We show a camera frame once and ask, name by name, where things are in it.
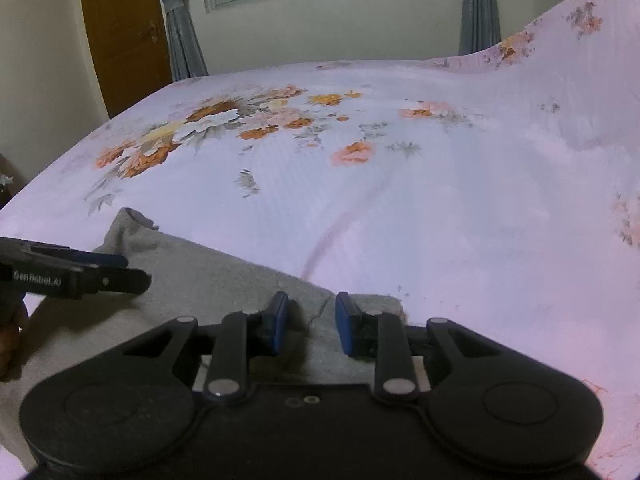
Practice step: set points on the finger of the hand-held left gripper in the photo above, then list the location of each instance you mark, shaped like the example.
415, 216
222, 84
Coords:
95, 259
120, 281

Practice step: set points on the pink floral bed sheet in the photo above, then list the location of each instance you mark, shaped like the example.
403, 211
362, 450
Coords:
450, 185

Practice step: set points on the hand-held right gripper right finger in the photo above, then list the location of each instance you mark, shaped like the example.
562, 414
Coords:
346, 321

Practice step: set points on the brown wooden door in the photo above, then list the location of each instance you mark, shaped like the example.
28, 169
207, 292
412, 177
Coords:
122, 35

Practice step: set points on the person's left hand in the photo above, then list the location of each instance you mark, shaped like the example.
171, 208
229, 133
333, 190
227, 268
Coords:
10, 342

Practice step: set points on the grey curtain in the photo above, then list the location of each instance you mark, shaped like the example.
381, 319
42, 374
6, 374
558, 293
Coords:
180, 20
480, 5

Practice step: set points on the grey pants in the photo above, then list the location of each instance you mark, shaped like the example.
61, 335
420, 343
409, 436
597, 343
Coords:
200, 280

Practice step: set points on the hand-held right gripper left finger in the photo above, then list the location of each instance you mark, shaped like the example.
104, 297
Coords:
278, 321

